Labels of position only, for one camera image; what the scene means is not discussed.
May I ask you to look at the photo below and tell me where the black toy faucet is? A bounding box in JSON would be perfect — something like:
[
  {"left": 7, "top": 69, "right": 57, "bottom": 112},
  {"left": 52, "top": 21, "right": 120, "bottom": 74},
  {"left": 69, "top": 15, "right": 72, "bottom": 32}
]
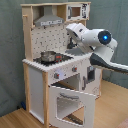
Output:
[{"left": 67, "top": 37, "right": 75, "bottom": 49}]

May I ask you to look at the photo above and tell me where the black toy stovetop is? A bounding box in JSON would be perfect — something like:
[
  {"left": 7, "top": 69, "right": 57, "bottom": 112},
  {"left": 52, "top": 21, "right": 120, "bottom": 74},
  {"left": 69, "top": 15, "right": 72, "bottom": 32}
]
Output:
[{"left": 34, "top": 53, "right": 71, "bottom": 67}]

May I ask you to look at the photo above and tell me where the toy microwave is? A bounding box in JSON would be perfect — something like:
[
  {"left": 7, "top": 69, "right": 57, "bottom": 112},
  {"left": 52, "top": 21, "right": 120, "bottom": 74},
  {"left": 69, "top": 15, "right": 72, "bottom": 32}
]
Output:
[{"left": 66, "top": 3, "right": 90, "bottom": 21}]

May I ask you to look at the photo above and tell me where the red stove knob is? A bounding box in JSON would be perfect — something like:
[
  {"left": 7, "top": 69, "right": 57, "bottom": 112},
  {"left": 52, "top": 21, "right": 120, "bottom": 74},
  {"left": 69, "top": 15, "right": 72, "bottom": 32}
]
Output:
[
  {"left": 71, "top": 66, "right": 79, "bottom": 73},
  {"left": 54, "top": 73, "right": 60, "bottom": 79}
]

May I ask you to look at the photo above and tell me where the wooden toy kitchen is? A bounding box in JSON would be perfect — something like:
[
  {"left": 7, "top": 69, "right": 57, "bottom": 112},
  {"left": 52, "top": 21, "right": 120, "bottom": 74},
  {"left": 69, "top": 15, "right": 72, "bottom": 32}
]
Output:
[{"left": 19, "top": 1, "right": 107, "bottom": 128}]

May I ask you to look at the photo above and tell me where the right red stove knob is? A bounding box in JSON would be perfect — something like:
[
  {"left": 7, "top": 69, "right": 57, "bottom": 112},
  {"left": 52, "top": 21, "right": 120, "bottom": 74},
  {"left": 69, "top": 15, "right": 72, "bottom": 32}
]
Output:
[{"left": 71, "top": 66, "right": 79, "bottom": 73}]

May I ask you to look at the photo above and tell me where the grey range hood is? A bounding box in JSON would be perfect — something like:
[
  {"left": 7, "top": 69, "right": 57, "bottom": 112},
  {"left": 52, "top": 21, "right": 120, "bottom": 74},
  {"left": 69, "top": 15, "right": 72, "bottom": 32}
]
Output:
[{"left": 34, "top": 5, "right": 64, "bottom": 27}]

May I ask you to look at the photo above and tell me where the small metal pot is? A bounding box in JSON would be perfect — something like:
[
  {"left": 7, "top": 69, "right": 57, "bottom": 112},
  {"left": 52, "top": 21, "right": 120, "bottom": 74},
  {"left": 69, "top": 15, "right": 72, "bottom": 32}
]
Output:
[{"left": 41, "top": 51, "right": 56, "bottom": 62}]

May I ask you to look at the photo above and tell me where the left red stove knob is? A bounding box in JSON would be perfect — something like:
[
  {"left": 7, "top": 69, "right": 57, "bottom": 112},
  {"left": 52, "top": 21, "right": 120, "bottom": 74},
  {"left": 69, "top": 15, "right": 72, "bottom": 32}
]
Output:
[{"left": 54, "top": 73, "right": 60, "bottom": 79}]

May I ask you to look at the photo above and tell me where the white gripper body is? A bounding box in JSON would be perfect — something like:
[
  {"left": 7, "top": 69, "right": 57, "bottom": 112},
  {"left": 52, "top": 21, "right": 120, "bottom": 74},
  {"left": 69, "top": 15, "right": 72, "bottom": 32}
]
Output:
[{"left": 66, "top": 23, "right": 87, "bottom": 42}]

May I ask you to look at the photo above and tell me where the white cabinet door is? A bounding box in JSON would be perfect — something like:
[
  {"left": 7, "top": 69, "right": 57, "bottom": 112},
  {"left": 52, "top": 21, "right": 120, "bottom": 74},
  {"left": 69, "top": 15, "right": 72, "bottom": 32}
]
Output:
[{"left": 81, "top": 59, "right": 102, "bottom": 97}]

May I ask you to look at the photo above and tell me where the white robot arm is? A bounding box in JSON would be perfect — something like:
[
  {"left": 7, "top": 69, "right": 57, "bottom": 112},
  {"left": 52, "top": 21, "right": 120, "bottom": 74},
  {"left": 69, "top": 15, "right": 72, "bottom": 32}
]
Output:
[{"left": 66, "top": 23, "right": 128, "bottom": 74}]

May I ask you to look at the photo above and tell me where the white oven door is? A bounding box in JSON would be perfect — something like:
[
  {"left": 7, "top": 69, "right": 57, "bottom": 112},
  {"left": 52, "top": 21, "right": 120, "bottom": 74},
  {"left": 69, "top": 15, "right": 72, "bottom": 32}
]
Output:
[{"left": 49, "top": 86, "right": 95, "bottom": 128}]

